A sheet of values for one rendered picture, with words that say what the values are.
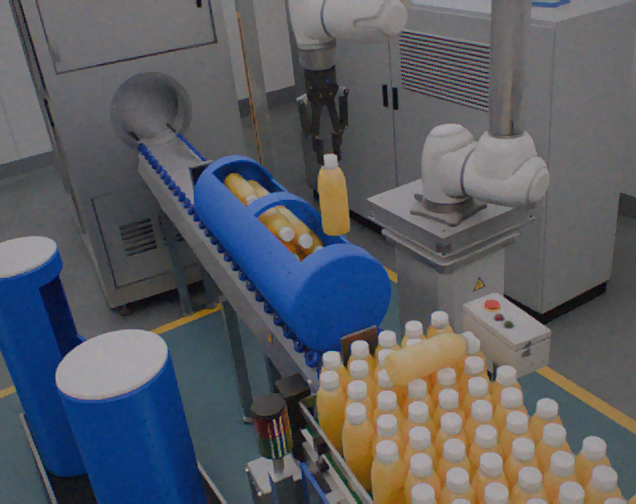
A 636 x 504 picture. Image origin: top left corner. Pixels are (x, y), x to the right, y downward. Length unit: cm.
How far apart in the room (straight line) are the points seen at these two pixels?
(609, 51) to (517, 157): 139
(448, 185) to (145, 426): 109
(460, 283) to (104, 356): 107
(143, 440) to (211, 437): 130
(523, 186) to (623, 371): 157
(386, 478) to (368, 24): 89
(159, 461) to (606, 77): 242
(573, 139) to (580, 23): 49
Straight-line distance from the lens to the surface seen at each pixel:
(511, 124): 204
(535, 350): 171
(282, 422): 127
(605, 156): 353
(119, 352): 192
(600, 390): 331
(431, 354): 152
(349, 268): 178
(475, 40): 337
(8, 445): 351
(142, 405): 182
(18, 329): 259
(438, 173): 217
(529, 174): 204
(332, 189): 176
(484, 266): 230
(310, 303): 177
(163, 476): 197
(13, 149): 665
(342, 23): 155
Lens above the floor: 207
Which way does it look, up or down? 28 degrees down
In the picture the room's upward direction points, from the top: 7 degrees counter-clockwise
